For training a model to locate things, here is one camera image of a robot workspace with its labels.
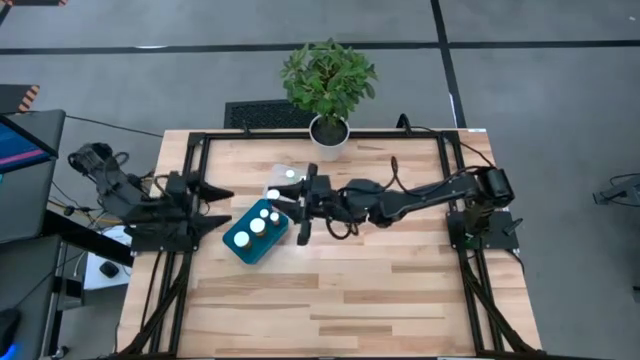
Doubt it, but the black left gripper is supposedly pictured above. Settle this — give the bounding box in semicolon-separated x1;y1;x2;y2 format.
164;172;235;240

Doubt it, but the black chair base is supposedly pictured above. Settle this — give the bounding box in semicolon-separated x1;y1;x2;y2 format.
592;172;640;209

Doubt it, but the computer monitor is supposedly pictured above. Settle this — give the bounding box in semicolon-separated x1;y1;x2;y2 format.
0;108;67;175

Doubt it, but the white plant pot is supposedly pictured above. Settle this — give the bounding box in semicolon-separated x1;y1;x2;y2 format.
308;113;351;163

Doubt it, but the white box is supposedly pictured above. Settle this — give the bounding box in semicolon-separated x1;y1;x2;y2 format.
82;225;134;292

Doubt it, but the black ribbed floor mat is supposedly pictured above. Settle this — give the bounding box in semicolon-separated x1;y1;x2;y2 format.
223;98;319;130

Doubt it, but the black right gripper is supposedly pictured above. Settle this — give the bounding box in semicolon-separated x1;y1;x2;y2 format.
272;163;346;246

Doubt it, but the green leafy plant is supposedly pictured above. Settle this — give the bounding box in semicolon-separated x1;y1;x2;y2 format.
279;37;379;126

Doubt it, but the blue plastic bin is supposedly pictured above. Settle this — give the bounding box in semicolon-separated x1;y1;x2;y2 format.
221;197;291;266

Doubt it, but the black desk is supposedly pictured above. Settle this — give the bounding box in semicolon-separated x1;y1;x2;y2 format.
0;159;134;266

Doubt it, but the black hazard-striped floor mat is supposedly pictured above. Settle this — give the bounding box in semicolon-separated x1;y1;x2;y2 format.
0;83;41;114
0;0;70;7

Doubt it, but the clear plastic bin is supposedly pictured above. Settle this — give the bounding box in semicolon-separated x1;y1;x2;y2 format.
261;163;312;201

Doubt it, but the grey desk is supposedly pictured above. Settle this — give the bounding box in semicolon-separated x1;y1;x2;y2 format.
0;234;66;360

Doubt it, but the black computer mouse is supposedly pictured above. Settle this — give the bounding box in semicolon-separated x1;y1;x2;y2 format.
0;308;22;359

